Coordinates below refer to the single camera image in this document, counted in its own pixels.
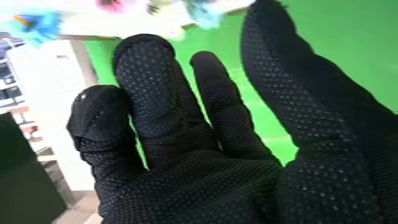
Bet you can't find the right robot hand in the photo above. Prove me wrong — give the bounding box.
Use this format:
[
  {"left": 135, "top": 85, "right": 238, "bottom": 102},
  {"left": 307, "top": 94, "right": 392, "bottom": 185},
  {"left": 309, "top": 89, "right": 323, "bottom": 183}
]
[{"left": 65, "top": 0, "right": 398, "bottom": 224}]

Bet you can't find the white sheet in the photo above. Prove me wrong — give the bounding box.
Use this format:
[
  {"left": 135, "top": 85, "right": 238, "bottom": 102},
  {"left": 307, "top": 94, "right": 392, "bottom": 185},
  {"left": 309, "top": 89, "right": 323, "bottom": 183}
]
[{"left": 0, "top": 0, "right": 257, "bottom": 42}]

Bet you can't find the blue flower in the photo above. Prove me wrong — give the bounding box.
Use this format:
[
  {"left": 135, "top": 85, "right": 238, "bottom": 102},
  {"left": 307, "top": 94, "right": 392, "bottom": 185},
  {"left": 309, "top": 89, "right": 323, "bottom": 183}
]
[
  {"left": 5, "top": 10, "right": 65, "bottom": 46},
  {"left": 183, "top": 0, "right": 227, "bottom": 30}
]

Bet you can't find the pink flower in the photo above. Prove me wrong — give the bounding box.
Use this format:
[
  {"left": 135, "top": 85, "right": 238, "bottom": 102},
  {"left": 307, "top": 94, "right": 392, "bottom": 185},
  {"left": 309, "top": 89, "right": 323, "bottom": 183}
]
[{"left": 94, "top": 0, "right": 138, "bottom": 14}]

